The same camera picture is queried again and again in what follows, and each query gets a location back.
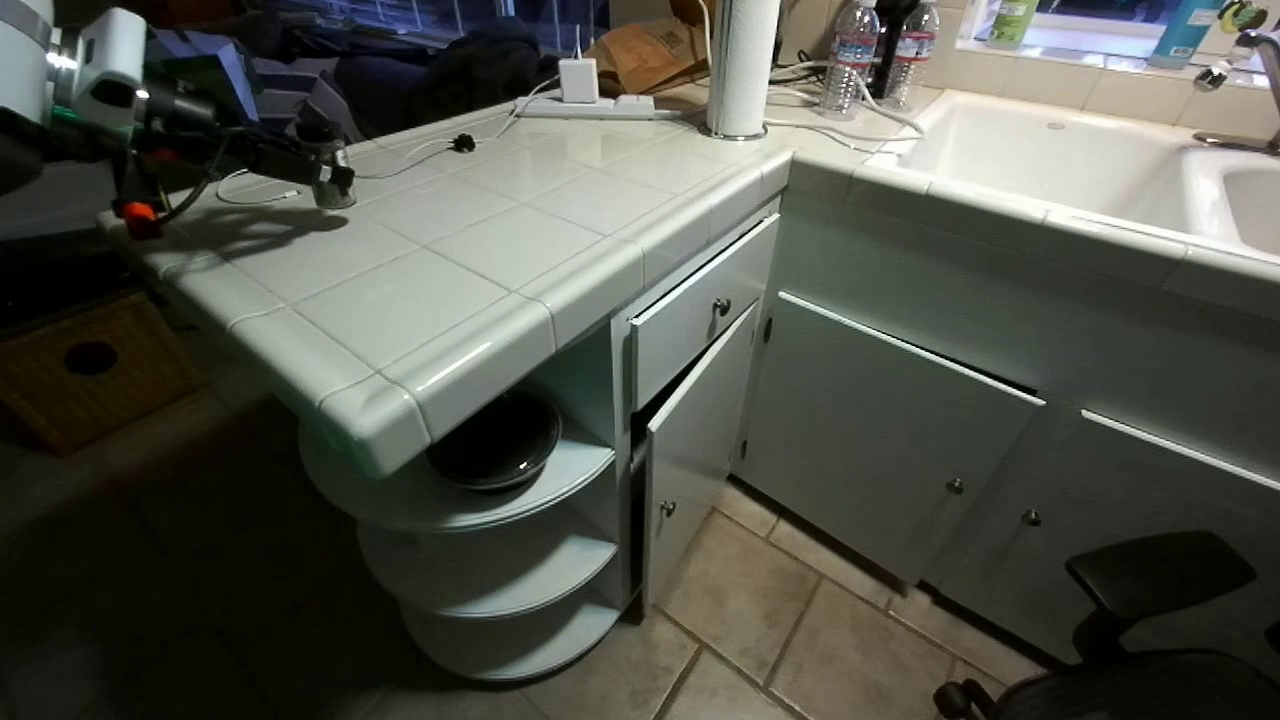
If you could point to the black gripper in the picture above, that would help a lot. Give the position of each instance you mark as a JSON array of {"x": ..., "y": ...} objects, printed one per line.
[{"x": 208, "y": 143}]

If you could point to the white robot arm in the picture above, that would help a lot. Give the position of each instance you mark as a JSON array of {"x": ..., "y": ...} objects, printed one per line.
[{"x": 78, "y": 93}]

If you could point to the white tiled kitchen counter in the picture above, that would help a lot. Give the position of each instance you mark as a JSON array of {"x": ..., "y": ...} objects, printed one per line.
[{"x": 480, "y": 244}]

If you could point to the white top round shelf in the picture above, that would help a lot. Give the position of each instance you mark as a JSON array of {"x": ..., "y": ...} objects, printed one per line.
[{"x": 423, "y": 500}]

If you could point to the white bottom round shelf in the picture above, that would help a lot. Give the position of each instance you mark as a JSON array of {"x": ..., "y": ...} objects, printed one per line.
[{"x": 517, "y": 646}]

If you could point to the clear water bottle left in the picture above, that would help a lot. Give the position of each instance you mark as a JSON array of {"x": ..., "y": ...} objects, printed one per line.
[{"x": 854, "y": 53}]

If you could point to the clear water bottle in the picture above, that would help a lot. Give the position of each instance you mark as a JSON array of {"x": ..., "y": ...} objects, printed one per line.
[
  {"x": 854, "y": 53},
  {"x": 913, "y": 44}
]

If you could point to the clear water bottle right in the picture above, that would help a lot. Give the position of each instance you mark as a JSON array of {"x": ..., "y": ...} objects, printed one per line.
[{"x": 913, "y": 44}]

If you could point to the green bottle on windowsill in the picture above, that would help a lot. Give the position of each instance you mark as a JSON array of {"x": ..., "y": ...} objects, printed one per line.
[{"x": 1011, "y": 21}]

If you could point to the white kitchen sink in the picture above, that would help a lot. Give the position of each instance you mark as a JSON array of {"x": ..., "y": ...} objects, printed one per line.
[{"x": 1117, "y": 168}]

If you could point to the brown cardboard box with hole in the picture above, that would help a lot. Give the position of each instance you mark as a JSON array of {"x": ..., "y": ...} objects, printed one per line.
[{"x": 81, "y": 372}]

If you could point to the white charger plug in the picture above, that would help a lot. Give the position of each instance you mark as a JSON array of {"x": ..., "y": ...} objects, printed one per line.
[{"x": 577, "y": 81}]

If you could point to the white power strip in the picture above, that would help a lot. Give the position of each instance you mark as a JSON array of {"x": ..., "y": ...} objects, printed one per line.
[{"x": 598, "y": 109}]

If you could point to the black round pan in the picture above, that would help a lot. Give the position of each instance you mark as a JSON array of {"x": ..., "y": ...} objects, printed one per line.
[{"x": 500, "y": 445}]

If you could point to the brown paper bag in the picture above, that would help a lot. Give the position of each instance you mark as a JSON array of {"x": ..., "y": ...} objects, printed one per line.
[{"x": 645, "y": 53}]

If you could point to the white cabinet drawer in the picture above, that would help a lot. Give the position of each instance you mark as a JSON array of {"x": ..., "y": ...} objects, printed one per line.
[{"x": 697, "y": 309}]

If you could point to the white paper towel roll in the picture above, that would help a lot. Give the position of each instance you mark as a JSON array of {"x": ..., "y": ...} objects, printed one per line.
[{"x": 741, "y": 67}]

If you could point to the white narrow cabinet door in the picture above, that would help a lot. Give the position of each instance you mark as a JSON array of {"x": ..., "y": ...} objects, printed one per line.
[{"x": 695, "y": 443}]

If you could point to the white left sink cabinet door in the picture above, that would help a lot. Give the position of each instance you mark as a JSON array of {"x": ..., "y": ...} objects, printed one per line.
[{"x": 875, "y": 439}]

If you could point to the white sink cabinet door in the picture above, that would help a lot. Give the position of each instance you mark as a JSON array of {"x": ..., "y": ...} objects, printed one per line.
[
  {"x": 875, "y": 439},
  {"x": 1089, "y": 485}
]

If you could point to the white right sink cabinet door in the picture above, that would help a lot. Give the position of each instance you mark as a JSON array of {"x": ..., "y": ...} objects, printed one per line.
[{"x": 1089, "y": 485}]

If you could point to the black office chair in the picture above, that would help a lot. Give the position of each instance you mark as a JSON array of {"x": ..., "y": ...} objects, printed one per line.
[{"x": 1110, "y": 680}]

